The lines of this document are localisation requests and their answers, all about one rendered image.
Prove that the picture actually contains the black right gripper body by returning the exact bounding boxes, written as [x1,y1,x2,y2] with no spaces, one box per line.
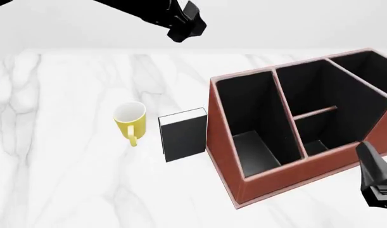
[360,180,387,210]

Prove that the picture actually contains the black book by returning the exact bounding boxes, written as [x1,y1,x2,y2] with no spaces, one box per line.
[157,107,209,163]

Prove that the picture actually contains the yellow mug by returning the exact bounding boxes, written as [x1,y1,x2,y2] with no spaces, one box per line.
[113,101,148,148]

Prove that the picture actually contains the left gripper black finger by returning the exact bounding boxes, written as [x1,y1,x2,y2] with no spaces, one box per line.
[187,16,208,38]
[166,27,191,44]

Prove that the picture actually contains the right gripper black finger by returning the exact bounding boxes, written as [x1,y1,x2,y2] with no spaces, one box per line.
[355,141,387,190]

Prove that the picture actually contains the red-brown desk caddy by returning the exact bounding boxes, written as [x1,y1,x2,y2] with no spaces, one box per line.
[206,47,387,211]

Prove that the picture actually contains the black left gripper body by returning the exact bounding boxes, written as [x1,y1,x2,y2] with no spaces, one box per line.
[163,0,194,33]

